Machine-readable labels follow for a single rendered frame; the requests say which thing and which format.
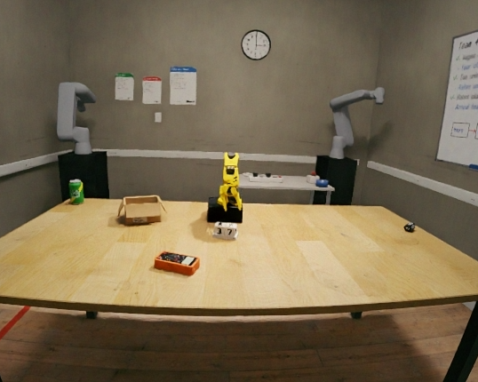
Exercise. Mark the green soda can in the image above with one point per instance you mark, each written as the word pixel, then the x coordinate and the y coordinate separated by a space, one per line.
pixel 76 191

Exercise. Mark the orange digital multimeter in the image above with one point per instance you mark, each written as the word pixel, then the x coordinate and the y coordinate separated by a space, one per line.
pixel 176 262

